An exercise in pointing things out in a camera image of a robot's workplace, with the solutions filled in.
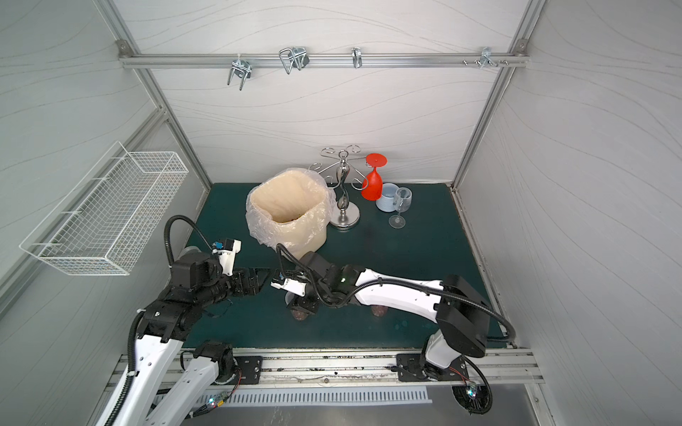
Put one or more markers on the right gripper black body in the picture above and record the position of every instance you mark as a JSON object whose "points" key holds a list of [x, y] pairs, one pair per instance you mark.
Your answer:
{"points": [[293, 303]]}

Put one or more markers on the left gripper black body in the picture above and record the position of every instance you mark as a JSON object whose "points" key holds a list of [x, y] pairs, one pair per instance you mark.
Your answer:
{"points": [[237, 282]]}

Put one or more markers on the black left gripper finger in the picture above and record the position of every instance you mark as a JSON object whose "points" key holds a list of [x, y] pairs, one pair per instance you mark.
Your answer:
{"points": [[253, 288], [260, 274]]}

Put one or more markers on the jar with dried flowers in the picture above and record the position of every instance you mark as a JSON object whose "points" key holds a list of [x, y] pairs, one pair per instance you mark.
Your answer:
{"points": [[299, 314]]}

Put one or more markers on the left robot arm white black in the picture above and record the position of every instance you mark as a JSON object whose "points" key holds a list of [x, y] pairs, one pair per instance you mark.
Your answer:
{"points": [[157, 386]]}

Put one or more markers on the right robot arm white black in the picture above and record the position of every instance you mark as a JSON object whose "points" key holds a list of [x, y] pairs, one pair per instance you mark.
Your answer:
{"points": [[466, 323]]}

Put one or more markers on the jar with flowers right side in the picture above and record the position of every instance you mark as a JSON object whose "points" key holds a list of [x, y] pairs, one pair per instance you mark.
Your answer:
{"points": [[379, 310]]}

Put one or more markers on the cream trash bin with bag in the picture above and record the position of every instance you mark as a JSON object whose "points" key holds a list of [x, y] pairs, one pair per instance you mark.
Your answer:
{"points": [[292, 208]]}

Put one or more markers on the chrome glass holder stand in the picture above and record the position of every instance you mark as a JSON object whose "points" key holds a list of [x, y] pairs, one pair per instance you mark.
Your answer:
{"points": [[342, 175]]}

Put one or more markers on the white vent strip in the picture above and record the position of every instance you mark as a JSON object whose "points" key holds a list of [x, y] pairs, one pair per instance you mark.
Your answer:
{"points": [[353, 396]]}

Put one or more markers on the red plastic wine glass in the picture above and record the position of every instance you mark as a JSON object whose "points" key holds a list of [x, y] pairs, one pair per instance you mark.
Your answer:
{"points": [[373, 183]]}

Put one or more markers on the clear wine glass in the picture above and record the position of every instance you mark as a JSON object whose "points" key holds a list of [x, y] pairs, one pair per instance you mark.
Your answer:
{"points": [[402, 202]]}

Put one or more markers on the metal hook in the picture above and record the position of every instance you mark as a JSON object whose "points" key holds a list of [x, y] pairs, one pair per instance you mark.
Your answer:
{"points": [[356, 57], [295, 57], [240, 71]]}

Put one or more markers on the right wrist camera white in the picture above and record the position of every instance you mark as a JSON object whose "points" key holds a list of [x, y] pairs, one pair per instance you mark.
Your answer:
{"points": [[290, 285]]}

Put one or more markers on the white wire basket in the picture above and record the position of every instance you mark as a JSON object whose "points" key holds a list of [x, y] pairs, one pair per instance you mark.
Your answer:
{"points": [[102, 225]]}

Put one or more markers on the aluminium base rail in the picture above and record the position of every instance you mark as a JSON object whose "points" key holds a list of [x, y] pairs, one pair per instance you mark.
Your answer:
{"points": [[311, 368]]}

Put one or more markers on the aluminium top rail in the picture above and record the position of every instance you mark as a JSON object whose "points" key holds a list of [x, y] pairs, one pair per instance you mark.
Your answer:
{"points": [[317, 60]]}

